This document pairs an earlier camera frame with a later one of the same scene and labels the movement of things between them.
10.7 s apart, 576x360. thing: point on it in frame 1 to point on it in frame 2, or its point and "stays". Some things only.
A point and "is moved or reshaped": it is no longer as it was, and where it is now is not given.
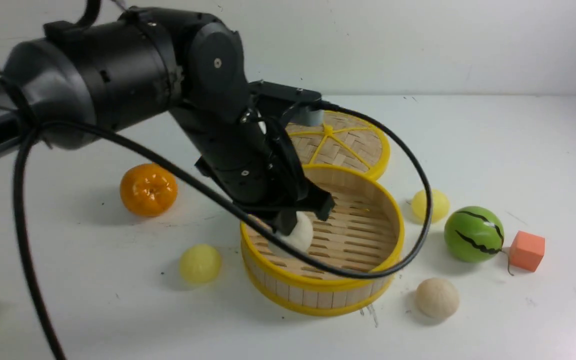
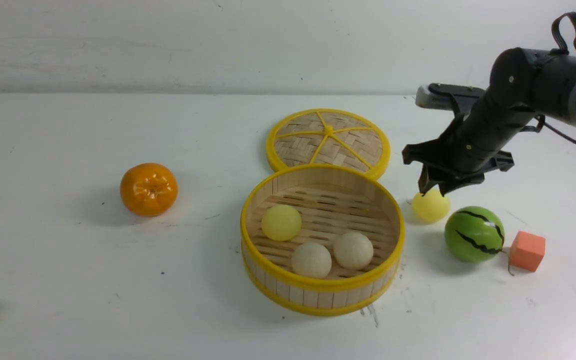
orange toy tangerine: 148,190 stays
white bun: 437,297 to 353,250
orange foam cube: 527,250 stays
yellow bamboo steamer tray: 364,232 stays
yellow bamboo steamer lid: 343,139 stays
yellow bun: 440,206 stays
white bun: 301,235 to 311,260
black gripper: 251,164 to 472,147
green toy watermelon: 474,234 stays
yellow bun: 200,263 is moved or reshaped
